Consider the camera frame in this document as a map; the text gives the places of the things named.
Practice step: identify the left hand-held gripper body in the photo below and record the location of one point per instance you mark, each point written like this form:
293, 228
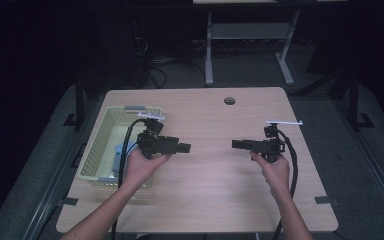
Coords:
158, 145

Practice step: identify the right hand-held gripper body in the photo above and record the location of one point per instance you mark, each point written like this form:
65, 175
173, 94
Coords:
266, 146

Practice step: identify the blue grey glove with dots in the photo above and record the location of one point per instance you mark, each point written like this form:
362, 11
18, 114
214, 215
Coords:
123, 150

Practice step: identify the pale yellow plastic basket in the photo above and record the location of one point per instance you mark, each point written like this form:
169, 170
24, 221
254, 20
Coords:
95, 156

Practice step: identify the person's left hand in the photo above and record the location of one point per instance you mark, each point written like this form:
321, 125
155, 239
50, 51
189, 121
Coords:
141, 170

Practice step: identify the person's right hand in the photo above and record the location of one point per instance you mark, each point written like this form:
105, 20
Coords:
276, 175

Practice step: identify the black tape strip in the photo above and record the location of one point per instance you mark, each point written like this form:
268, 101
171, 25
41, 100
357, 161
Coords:
326, 200
68, 201

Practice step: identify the black metal stand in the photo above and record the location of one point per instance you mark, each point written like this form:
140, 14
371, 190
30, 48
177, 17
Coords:
355, 100
79, 100

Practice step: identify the aluminium floor rail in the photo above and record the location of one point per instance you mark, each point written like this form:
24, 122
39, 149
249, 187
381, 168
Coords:
373, 173
51, 186

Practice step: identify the grey metal desk frame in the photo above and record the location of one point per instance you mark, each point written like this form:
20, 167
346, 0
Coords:
246, 30

